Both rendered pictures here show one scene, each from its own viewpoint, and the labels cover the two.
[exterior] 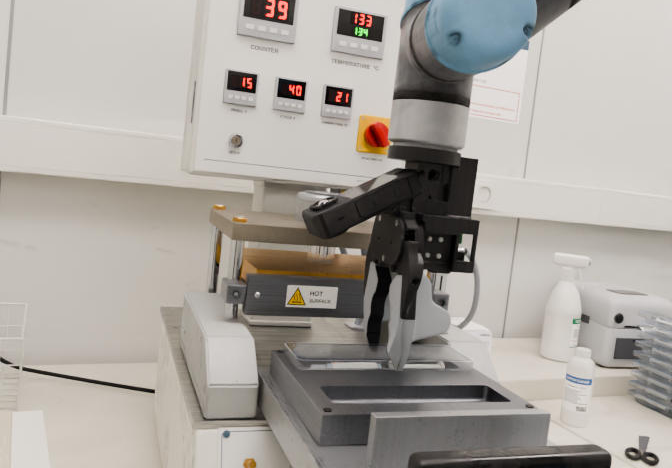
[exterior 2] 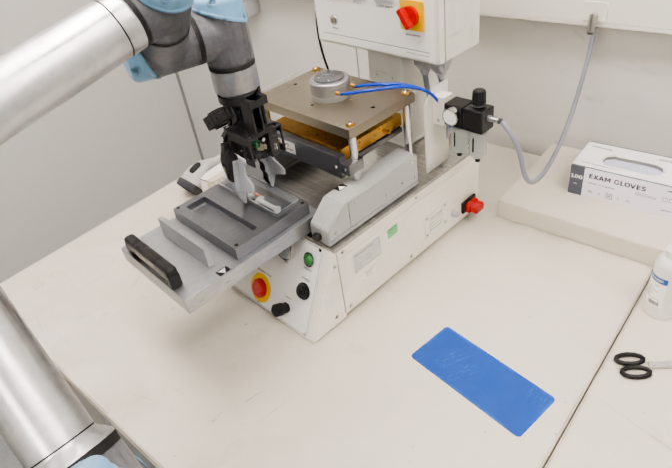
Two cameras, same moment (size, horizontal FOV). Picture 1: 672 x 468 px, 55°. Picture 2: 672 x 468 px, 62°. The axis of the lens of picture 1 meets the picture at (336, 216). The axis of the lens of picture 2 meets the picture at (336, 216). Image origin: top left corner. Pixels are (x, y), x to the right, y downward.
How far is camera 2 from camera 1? 1.12 m
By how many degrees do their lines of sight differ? 71
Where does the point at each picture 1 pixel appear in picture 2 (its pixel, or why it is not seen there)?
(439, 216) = (234, 133)
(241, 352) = not seen: hidden behind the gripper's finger
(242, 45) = not seen: outside the picture
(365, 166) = (409, 41)
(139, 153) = not seen: outside the picture
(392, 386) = (225, 208)
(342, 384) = (212, 199)
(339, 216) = (208, 121)
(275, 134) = (352, 15)
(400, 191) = (223, 114)
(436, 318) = (247, 184)
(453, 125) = (218, 85)
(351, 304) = (302, 155)
